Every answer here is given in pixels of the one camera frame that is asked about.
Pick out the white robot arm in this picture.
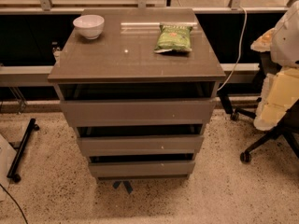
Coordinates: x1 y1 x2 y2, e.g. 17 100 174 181
250 1 299 131

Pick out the grey drawer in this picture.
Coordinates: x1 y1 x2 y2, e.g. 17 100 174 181
60 99 215 127
77 135 204 157
89 161 195 178

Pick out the grey bottom drawer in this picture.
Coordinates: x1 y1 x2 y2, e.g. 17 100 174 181
89 161 195 178

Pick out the black floor cable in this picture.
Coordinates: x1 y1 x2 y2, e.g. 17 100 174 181
0 184 29 224

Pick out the grey middle drawer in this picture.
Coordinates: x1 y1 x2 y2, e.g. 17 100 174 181
77 135 204 157

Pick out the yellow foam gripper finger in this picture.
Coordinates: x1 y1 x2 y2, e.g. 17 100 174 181
253 68 299 131

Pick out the white hanging cable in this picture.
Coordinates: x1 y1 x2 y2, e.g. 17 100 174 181
217 7 248 92

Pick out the grey drawer cabinet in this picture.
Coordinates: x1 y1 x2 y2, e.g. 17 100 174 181
48 8 225 180

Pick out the grey top drawer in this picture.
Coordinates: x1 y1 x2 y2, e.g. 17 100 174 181
60 99 215 127

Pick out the black office chair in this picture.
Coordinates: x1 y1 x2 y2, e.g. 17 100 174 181
218 52 299 163

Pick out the green chip bag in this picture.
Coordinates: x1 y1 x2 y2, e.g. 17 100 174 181
154 24 192 53

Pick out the white ceramic bowl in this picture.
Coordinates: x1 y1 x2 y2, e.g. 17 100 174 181
73 15 105 39

